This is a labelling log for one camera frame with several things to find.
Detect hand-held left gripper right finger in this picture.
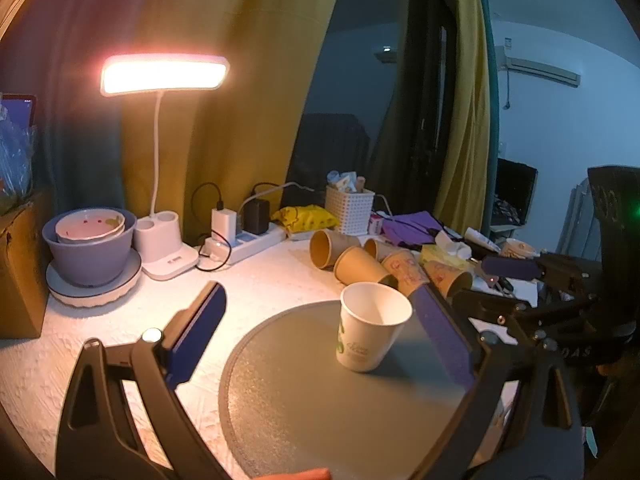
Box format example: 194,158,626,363
410,284,586,480

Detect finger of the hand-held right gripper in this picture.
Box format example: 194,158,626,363
475,254,603,293
451,287,601,347

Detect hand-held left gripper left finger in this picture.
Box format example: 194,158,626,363
55,280,231,480

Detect white paper cup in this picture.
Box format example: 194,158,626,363
336,282,414,374

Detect brown printed paper cup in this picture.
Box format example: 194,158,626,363
424,260,474,302
381,250,432,298

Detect plain brown paper cup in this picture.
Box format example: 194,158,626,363
362,237,402,262
334,247,399,289
309,229,362,271

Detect person's left hand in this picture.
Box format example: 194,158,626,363
267,468,333,480

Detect white printed bowl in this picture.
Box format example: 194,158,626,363
500,239,539,260

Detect white tube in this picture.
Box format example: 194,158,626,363
464,227,501,254

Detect yellow tissue pack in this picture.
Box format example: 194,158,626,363
420,244,472,267

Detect black monitor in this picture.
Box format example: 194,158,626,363
491,157,540,226

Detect white round plate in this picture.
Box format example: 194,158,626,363
46,250,144,309

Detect white power strip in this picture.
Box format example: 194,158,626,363
199,222,288,264

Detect grey round mat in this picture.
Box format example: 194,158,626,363
218,300,521,480

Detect white charger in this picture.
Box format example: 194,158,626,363
211,207,244,244

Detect purple cloth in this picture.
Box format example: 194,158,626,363
381,211,452,249

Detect black charger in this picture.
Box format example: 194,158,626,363
243,199,271,235

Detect purple bowl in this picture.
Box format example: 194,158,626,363
42,208,137,289

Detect small white bowl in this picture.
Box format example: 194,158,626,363
55,208,126,245

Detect yellow snack bag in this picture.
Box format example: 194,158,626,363
271,205,339,235

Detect white woven basket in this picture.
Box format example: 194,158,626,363
325,185,376,236

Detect yellow curtain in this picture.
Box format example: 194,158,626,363
120,0,352,242
433,0,494,234

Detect cardboard box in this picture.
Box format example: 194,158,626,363
0,199,52,340

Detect white air conditioner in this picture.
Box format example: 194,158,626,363
492,45,582,89

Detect clear plastic bags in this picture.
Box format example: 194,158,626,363
0,110,39,212

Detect white desk lamp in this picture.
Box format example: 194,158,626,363
100,55,231,281

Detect black cable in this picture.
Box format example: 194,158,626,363
191,182,232,272

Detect white cable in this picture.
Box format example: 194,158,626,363
237,182,316,222

